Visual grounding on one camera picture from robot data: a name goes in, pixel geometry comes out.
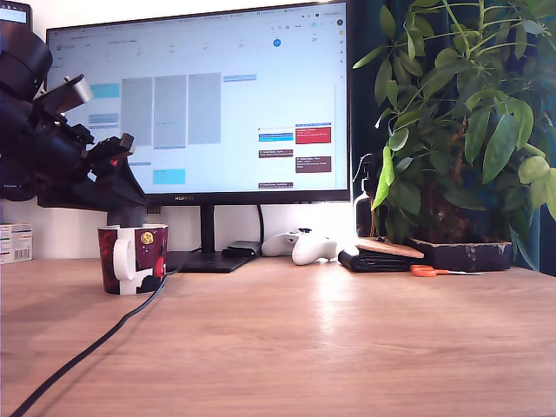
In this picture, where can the white printed cardboard box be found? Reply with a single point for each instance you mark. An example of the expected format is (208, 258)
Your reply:
(15, 247)

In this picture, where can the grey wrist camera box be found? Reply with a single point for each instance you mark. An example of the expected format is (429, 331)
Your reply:
(76, 91)

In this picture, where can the black Huawei computer monitor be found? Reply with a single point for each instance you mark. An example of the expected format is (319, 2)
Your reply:
(239, 108)

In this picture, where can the round cork coaster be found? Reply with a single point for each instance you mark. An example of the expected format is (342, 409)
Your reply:
(391, 249)

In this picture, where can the red patterned coffee mug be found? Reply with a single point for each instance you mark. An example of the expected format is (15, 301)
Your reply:
(150, 252)

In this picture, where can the dark vertical side monitor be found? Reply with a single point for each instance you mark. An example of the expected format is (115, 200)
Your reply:
(13, 15)

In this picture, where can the dark spray bottle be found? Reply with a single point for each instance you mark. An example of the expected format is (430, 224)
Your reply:
(364, 208)

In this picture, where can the white game controller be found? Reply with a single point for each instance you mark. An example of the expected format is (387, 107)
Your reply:
(308, 252)

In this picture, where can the small black hub box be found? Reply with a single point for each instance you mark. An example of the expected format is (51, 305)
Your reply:
(241, 249)

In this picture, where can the black monitor stand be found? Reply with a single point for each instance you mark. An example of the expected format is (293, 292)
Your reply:
(207, 260)

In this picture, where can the black leather wallet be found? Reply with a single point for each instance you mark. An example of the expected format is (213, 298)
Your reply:
(373, 262)

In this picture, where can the black rectangular planter box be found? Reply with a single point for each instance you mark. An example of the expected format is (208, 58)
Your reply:
(469, 256)

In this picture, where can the green leafy houseplant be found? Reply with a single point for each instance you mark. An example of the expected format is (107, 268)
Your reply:
(478, 130)

